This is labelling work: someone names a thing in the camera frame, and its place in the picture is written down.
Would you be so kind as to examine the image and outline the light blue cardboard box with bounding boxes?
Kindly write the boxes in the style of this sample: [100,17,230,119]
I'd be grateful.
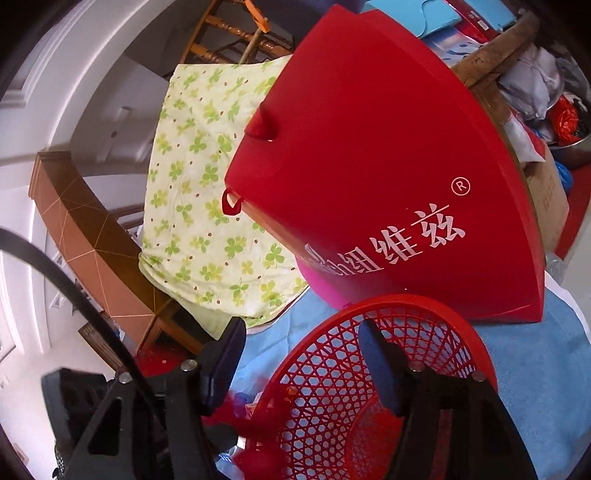
[362,0,462,38]

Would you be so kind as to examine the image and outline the green clover quilt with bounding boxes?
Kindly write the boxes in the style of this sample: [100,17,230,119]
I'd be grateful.
[139,57,308,338]

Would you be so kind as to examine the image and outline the red Nilrich paper bag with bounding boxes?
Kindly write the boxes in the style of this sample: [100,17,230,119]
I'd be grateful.
[221,6,545,322]

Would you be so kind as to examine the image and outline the pink pillow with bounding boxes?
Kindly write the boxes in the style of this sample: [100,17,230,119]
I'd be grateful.
[297,258,351,310]

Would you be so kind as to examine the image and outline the red plastic mesh basket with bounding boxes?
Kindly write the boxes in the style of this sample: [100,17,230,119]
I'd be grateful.
[247,294,496,479]

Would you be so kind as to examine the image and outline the black cable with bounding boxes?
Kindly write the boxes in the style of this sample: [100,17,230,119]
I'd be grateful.
[0,227,153,398]

